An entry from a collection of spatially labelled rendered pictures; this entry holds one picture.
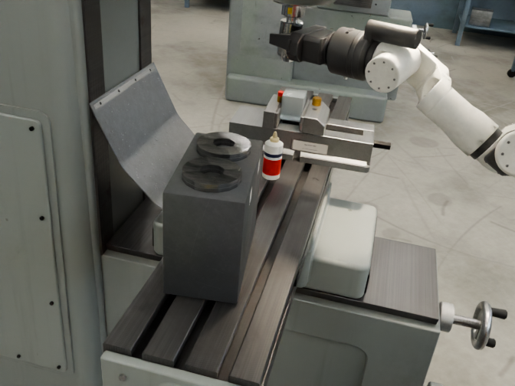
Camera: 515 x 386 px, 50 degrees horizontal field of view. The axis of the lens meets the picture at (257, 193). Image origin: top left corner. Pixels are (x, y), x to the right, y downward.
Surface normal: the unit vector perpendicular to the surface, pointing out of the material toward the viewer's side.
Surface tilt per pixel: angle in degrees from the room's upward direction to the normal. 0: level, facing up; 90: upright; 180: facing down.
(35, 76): 88
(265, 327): 0
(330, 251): 0
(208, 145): 0
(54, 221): 89
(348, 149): 90
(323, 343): 90
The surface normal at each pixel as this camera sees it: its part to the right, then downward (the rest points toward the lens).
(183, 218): -0.12, 0.48
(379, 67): -0.59, 0.46
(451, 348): 0.08, -0.86
